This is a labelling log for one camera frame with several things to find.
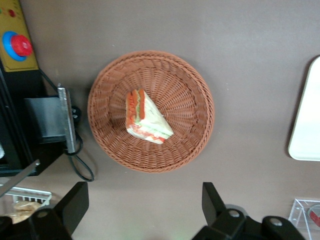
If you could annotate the round brown wicker basket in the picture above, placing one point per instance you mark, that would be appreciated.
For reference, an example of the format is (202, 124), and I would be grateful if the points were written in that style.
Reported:
(182, 100)

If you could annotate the red emergency stop button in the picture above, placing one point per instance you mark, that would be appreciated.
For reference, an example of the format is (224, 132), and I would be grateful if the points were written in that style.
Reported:
(21, 46)

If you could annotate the cream plastic tray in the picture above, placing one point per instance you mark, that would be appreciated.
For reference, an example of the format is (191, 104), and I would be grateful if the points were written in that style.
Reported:
(307, 120)

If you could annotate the clear bagged rice cracker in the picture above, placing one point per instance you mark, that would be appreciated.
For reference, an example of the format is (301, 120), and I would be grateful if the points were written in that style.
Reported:
(25, 210)

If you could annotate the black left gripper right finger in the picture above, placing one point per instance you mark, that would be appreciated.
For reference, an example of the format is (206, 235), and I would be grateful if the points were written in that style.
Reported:
(212, 202)

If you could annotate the triangular sandwich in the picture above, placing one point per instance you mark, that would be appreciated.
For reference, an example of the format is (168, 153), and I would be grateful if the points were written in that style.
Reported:
(147, 120)

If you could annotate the clear acrylic bottle rack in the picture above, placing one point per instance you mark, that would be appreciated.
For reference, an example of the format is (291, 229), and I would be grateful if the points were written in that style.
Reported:
(300, 212)

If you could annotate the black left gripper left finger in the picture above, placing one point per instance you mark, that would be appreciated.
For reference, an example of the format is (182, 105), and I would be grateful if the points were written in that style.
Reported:
(75, 202)

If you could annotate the black sealing machine yellow panel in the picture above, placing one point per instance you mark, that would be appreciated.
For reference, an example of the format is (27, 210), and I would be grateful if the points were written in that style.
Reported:
(20, 112)

